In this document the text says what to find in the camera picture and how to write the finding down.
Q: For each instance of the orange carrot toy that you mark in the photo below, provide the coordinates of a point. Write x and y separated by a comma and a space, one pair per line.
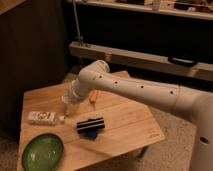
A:
93, 96

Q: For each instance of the blue sponge piece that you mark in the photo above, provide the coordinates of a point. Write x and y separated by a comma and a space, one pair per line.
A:
91, 134

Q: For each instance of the metal pole stand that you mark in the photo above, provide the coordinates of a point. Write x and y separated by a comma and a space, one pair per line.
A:
79, 37

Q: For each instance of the black striped eraser block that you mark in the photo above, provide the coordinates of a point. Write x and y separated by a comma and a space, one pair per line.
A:
90, 124

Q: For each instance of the white wooden rail shelf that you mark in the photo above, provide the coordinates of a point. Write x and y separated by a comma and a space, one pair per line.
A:
152, 62

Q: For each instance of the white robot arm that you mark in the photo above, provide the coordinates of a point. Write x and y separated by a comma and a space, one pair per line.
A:
171, 98

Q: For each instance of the green glass bowl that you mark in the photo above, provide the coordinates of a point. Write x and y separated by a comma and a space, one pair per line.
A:
43, 153

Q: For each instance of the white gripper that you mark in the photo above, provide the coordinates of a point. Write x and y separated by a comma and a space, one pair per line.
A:
70, 108

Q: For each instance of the black handle on rail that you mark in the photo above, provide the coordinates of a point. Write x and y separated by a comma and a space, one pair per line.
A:
186, 63

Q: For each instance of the white plastic bottle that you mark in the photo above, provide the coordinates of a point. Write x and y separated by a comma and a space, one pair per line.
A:
44, 118

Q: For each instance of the wooden low table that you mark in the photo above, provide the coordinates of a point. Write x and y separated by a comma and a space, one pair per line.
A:
129, 126

